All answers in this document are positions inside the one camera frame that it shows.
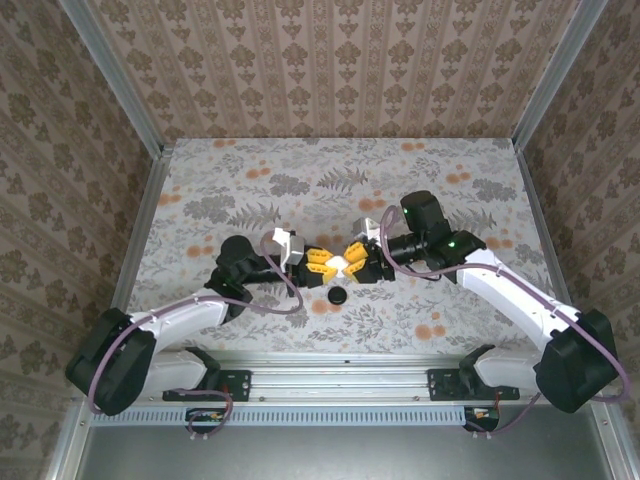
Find aluminium frame post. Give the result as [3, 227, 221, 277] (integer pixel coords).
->
[512, 0, 609, 151]
[58, 0, 166, 157]

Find small black connector board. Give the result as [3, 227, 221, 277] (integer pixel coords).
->
[463, 405, 501, 432]
[185, 407, 232, 434]

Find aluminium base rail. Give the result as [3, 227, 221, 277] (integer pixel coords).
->
[74, 349, 612, 404]

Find grey slotted cable duct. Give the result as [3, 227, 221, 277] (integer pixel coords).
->
[92, 405, 469, 427]

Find grey metal front panel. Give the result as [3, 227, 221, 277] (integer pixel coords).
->
[74, 424, 621, 480]

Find white earbud charging case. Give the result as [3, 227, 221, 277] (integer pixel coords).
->
[325, 254, 351, 279]

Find aluminium table side rail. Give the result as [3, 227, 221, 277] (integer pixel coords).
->
[94, 144, 175, 366]
[514, 147, 589, 362]

